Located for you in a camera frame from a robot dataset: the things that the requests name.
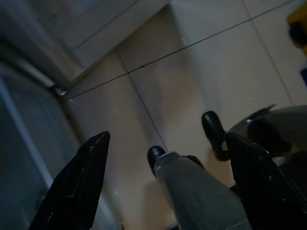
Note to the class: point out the yellow black object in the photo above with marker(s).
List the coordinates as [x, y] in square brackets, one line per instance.
[298, 16]

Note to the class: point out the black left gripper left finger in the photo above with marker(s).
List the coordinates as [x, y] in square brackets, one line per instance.
[72, 187]

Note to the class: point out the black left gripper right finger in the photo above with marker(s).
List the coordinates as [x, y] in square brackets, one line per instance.
[263, 182]

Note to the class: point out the grey left robot leg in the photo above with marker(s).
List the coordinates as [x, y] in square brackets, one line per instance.
[196, 191]

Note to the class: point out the black right robot foot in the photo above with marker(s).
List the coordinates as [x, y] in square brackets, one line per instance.
[213, 129]

